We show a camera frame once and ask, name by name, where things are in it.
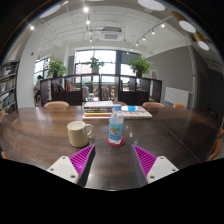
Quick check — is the orange chair left edge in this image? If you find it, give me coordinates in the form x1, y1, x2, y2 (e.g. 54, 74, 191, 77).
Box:
0, 147, 7, 159

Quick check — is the clear plastic water bottle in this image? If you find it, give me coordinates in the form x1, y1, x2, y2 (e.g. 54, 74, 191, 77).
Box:
109, 104, 124, 145

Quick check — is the white radiator panel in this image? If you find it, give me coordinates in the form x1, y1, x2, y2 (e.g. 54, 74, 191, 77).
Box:
165, 87, 189, 106

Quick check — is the middle potted plant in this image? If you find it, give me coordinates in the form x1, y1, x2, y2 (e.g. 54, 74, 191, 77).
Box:
88, 57, 104, 74

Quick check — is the orange chair back right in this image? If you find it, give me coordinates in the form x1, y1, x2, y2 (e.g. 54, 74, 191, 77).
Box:
142, 102, 165, 107

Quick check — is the orange chair edge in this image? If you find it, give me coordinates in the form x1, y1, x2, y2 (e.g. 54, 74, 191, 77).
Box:
207, 129, 224, 162
0, 147, 7, 159

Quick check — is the stack of books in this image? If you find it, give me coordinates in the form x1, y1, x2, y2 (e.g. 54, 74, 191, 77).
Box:
83, 101, 113, 119

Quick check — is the left potted plant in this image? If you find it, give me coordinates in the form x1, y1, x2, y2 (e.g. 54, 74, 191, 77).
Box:
48, 58, 67, 78

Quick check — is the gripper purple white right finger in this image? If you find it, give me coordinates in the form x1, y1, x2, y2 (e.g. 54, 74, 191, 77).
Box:
131, 145, 178, 186

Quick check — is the flat colourful book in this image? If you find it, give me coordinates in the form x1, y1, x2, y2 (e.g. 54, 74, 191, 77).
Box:
121, 106, 152, 119

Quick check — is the red round coaster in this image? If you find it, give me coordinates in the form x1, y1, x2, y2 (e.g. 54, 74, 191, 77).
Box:
106, 135, 127, 148

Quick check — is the tall bookshelf at left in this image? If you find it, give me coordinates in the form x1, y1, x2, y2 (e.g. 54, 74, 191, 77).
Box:
0, 60, 19, 116

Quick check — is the orange chair back left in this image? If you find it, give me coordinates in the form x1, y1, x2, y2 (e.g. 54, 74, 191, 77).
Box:
44, 101, 69, 107

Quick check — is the cream ceramic mug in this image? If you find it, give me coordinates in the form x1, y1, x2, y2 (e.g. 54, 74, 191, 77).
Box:
67, 121, 93, 148

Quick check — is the orange chair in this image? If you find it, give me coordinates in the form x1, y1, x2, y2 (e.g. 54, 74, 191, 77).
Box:
173, 104, 186, 109
44, 101, 69, 107
142, 102, 165, 107

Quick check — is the potted plant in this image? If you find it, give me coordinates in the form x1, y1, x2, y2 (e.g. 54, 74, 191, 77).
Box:
88, 57, 104, 74
128, 56, 152, 77
48, 58, 67, 78

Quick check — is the dark low shelf unit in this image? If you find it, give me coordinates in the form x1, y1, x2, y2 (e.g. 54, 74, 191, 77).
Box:
40, 73, 162, 106

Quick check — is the ceiling air conditioner unit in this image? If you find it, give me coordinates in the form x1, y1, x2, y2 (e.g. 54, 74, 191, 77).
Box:
101, 26, 122, 41

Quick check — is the right potted plant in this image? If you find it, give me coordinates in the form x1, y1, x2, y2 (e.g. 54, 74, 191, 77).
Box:
128, 56, 152, 77

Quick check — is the orange chair far right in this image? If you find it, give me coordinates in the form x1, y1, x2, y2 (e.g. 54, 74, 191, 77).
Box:
173, 104, 186, 109

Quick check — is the orange chair right edge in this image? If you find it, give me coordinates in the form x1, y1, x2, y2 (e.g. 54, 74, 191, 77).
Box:
207, 129, 224, 162

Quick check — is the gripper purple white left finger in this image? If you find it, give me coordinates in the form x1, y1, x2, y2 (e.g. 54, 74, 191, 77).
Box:
47, 145, 95, 187

